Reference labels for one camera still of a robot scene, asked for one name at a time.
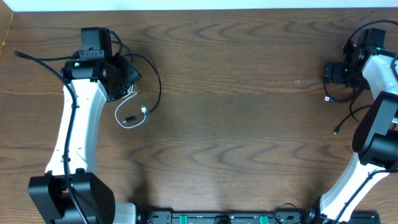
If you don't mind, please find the small black cable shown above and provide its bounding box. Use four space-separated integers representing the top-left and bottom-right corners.
323 82 363 104

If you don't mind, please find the short black cable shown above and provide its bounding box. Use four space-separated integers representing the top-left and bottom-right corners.
108 29 162 124

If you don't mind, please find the white cable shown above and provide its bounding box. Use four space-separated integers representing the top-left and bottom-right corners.
114 85 147 130

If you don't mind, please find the long black cable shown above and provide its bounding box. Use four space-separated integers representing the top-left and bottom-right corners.
332 88 373 136

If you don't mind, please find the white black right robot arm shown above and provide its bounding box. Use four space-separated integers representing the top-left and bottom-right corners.
303 43 397 223

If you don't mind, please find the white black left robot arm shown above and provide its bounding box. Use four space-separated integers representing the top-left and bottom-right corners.
28 56 141 223

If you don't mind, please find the black mounting rail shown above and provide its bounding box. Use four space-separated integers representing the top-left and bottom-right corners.
136 210 382 224

